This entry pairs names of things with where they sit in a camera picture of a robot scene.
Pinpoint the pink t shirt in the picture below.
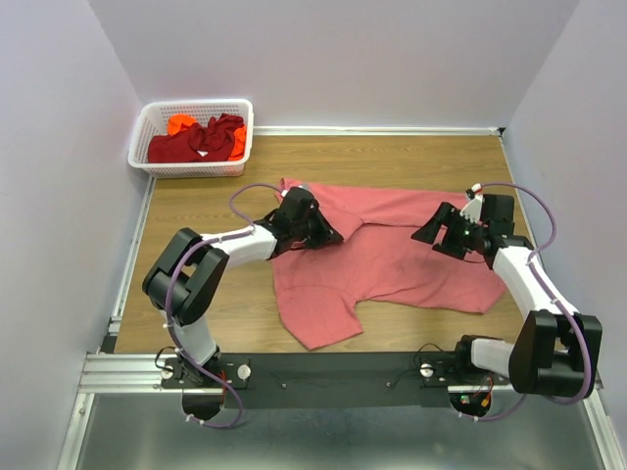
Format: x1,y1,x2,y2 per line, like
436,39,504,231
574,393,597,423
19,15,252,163
271,182,506,350

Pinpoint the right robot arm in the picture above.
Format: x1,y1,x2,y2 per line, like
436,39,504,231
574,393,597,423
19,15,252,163
411,185,603,404

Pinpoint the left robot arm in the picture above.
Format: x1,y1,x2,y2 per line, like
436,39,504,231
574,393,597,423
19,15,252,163
142,183,344,380

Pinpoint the dark red t shirt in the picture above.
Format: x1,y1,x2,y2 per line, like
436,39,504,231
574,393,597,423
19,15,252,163
147,114,247,165

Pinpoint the white plastic laundry basket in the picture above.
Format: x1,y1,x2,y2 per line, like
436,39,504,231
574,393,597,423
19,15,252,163
127,99,254,178

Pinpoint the orange t shirt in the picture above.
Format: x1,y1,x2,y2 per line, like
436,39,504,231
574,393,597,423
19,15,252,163
167,114,247,163

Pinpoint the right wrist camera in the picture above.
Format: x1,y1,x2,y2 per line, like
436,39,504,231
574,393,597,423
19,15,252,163
459,184,484,223

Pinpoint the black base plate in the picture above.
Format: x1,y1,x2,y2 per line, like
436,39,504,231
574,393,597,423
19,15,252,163
158,349,495,417

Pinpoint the aluminium frame rail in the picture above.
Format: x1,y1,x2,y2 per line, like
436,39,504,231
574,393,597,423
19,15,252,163
78,350,488,394

